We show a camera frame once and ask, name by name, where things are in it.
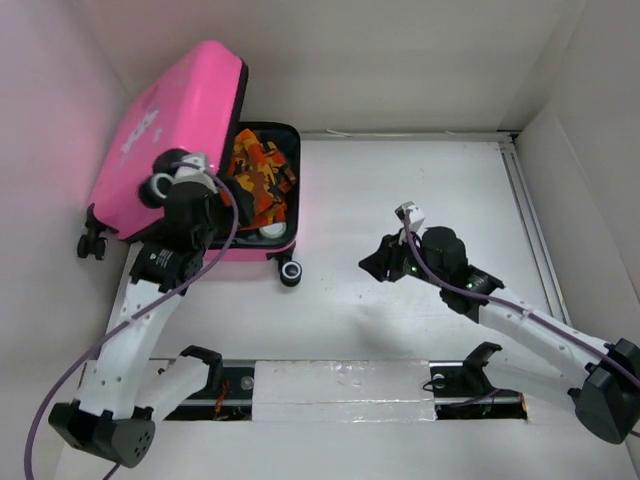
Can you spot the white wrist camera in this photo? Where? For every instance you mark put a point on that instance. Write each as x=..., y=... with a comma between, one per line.
x=411, y=214
x=193, y=168

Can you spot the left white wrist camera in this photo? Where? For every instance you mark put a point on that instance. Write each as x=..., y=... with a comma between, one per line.
x=193, y=168

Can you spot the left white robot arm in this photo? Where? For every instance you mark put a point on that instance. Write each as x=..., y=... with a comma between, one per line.
x=114, y=414

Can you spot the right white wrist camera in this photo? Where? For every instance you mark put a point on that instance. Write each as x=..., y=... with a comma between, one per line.
x=411, y=214

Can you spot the white tape roll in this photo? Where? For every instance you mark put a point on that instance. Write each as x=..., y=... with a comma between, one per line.
x=273, y=231

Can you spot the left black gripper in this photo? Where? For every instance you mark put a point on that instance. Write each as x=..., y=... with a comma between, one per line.
x=229, y=215

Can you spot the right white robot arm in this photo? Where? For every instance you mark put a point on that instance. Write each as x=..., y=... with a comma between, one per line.
x=596, y=380

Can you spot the pink hard-shell suitcase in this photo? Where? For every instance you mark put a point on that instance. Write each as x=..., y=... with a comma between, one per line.
x=195, y=105

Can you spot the orange camouflage garment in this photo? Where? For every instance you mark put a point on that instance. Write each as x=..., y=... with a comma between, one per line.
x=260, y=167

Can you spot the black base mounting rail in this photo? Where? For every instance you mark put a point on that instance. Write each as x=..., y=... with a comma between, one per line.
x=370, y=391

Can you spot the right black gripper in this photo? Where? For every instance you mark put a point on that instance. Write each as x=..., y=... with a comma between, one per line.
x=386, y=258

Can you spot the aluminium side rail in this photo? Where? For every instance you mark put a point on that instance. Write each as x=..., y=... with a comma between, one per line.
x=533, y=232

